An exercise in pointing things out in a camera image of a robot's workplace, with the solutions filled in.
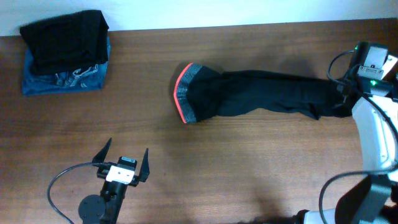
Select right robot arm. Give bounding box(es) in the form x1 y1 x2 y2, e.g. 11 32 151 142
290 42 397 224

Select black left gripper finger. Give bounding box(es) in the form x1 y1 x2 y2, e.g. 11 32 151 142
138 148 150 182
92 138 112 163

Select folded blue jeans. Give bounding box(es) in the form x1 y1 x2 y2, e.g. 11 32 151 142
21 49 108 96

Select black leggings red waistband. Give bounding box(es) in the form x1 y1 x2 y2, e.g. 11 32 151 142
173 63 351 123

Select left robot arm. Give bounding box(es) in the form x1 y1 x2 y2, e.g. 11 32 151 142
78 139 150 224

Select folded black garment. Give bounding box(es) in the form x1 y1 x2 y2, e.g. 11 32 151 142
20 10 109 75

